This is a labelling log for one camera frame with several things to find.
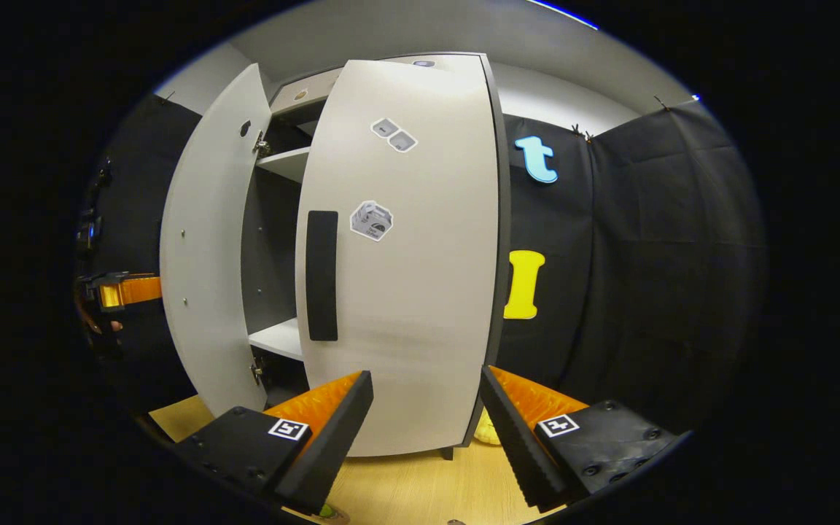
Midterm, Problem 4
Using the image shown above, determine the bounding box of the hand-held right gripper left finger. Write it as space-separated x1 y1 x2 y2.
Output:
172 370 375 516

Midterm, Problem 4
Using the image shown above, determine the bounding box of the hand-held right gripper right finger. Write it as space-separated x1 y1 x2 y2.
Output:
480 365 687 513

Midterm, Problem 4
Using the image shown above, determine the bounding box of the white cabinet door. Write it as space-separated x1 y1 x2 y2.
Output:
295 52 501 458
159 63 273 418

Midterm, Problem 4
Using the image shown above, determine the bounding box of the grey and white cabinet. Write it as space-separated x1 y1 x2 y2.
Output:
241 52 513 462

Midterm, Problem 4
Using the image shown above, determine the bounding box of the beige cabinet drawer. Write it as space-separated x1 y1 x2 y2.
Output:
271 67 344 116

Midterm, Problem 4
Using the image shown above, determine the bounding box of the pale yellow round object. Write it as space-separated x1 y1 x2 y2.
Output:
472 408 502 446

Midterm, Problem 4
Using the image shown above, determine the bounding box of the black backdrop cloth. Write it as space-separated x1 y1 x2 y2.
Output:
497 113 597 398
562 98 767 432

